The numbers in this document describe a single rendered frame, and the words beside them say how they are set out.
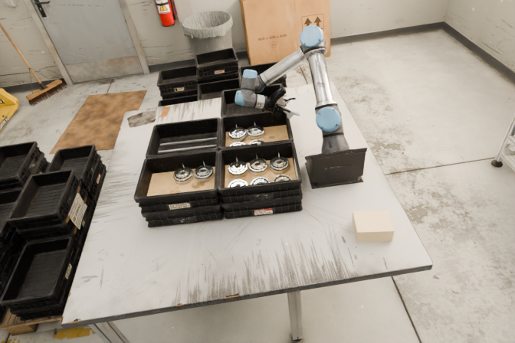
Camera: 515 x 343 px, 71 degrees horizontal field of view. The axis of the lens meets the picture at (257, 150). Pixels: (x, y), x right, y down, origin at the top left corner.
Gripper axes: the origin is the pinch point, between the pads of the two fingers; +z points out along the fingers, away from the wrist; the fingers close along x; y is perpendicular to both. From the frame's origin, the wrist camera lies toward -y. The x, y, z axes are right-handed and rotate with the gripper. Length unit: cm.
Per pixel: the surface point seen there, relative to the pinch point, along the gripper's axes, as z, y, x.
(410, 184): 119, 63, -14
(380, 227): 30, 6, 71
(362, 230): 22, 9, 72
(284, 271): -9, 29, 84
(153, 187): -71, 44, 34
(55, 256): -126, 126, 34
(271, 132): -8.8, 22.5, -0.5
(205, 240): -43, 44, 63
